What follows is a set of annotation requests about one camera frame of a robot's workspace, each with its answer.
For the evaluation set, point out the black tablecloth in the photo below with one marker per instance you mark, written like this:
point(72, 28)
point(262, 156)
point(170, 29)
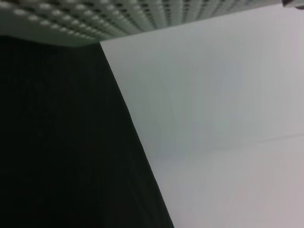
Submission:
point(59, 130)

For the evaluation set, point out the grey perforated storage box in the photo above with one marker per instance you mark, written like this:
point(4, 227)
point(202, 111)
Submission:
point(107, 16)

